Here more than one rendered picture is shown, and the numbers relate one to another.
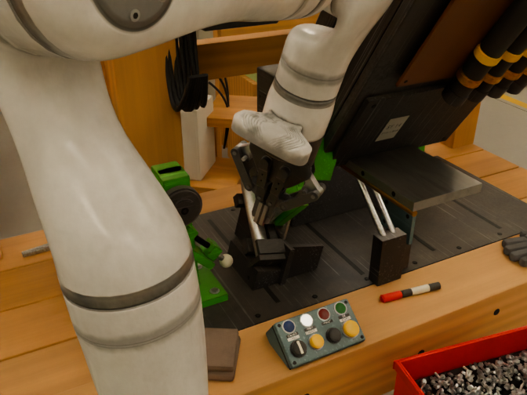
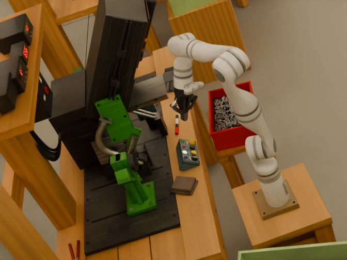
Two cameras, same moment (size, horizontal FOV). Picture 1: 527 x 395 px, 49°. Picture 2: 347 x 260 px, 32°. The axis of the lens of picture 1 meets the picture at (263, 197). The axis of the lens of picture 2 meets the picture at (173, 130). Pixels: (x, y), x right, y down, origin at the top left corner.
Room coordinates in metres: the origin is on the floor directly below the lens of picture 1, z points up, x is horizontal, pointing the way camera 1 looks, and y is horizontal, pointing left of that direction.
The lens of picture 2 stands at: (-0.42, 1.55, 2.74)
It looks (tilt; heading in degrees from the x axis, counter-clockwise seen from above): 39 degrees down; 307
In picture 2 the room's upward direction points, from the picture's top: 25 degrees counter-clockwise
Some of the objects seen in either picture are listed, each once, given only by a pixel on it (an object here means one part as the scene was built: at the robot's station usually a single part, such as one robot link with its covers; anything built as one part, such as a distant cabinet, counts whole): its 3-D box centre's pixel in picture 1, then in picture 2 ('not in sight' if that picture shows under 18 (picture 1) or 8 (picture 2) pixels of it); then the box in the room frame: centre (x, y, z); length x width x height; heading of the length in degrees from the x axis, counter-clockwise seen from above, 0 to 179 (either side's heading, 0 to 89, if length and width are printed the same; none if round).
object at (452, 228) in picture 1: (317, 237); (125, 151); (1.13, -0.12, 0.89); 1.10 x 0.42 x 0.02; 117
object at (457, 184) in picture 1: (380, 159); (126, 100); (1.08, -0.24, 1.11); 0.39 x 0.16 x 0.03; 27
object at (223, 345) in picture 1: (214, 353); (184, 185); (0.73, 0.08, 0.91); 0.10 x 0.08 x 0.03; 175
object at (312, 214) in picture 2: not in sight; (279, 205); (0.33, 0.09, 0.83); 0.32 x 0.32 x 0.04; 31
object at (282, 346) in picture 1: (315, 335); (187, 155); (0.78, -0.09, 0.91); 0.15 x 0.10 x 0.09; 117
